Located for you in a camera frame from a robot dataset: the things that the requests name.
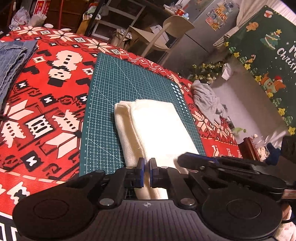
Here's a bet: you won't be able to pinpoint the cream knit sweater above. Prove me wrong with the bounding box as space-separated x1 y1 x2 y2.
114 99 198 200

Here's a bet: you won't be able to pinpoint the person's right hand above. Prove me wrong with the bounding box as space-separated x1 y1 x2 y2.
276 203 296 241

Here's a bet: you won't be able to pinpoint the grey crumpled garment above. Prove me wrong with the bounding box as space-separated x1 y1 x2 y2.
191 80 227 125

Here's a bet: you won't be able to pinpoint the green cutting mat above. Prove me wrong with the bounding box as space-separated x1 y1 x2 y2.
79 53 205 176

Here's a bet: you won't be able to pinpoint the red patterned Christmas blanket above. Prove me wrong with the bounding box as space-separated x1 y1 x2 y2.
1 26 241 218

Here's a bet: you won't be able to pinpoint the small decorated Christmas tree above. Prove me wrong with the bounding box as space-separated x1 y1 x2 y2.
189 61 225 84

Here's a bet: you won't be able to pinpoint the green Christmas banner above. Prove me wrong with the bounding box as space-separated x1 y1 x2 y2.
224 6 295 135

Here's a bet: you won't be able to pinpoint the grey refrigerator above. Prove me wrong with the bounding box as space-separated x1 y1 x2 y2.
163 1 241 77

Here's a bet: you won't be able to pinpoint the beige plastic chair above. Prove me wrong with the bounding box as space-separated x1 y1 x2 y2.
116 15 195 65

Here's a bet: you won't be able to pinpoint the white shelf unit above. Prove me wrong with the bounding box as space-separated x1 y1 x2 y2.
91 0 145 42

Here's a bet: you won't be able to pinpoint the dark wooden desk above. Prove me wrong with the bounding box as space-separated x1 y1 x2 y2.
85 0 176 38

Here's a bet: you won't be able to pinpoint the folded blue denim jeans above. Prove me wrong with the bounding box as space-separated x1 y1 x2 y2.
0 40 37 107

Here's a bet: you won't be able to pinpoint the dark wooden drawer cabinet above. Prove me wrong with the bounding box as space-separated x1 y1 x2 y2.
45 0 91 33

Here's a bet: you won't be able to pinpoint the red gift box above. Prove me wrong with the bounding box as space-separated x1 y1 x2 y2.
33 0 51 15

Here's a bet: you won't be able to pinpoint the white printed plastic bag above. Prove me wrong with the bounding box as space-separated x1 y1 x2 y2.
9 6 31 30

